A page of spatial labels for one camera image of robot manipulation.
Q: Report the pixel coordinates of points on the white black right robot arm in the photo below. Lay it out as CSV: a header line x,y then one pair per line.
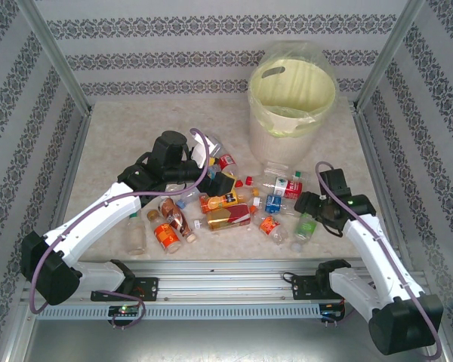
x,y
366,245

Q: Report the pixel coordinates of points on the brown chocolate drink bottle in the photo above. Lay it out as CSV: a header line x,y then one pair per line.
x,y
175,218

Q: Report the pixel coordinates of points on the orange label bottle brown cap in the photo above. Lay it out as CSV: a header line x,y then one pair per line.
x,y
166,235

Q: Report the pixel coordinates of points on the aluminium left side rail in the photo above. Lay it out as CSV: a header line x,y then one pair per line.
x,y
65,188

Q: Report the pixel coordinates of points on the blue white label clear bottle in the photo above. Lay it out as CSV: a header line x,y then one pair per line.
x,y
275,205

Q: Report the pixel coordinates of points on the aluminium left frame post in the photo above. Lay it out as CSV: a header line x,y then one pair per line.
x,y
54,53

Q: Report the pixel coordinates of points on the red cola label bottle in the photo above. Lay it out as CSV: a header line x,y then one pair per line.
x,y
227,162

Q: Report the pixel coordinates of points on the orange label clear bottle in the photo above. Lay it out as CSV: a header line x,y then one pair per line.
x,y
269,225

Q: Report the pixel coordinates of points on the aluminium right frame post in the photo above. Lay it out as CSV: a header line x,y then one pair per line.
x,y
389,53

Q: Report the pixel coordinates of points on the orange juice bottle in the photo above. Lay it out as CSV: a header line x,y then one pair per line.
x,y
215,203

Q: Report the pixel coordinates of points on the clear bottle white cap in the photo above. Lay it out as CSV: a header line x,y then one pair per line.
x,y
175,188

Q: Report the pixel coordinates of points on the small clear bottle green label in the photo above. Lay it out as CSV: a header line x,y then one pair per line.
x,y
300,175

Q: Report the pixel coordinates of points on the aluminium frame post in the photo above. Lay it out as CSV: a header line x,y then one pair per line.
x,y
389,53
54,53

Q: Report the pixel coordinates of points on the gold red label bottle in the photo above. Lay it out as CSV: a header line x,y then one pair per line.
x,y
228,220

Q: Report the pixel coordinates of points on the aluminium right side rail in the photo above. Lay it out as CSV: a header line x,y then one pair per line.
x,y
370,151

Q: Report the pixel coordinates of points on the wide clear plastic bottle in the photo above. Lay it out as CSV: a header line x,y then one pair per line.
x,y
275,169

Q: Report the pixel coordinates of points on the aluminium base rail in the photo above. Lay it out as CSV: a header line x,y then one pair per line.
x,y
226,281

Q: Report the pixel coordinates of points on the cream plastic bin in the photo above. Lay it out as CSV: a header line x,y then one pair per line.
x,y
275,147

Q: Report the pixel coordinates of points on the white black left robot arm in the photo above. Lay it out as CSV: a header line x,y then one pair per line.
x,y
98,211

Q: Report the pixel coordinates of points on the red white label bottle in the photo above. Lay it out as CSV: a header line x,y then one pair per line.
x,y
288,188

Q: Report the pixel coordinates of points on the clear bottle green cap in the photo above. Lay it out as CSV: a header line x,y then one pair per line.
x,y
136,237

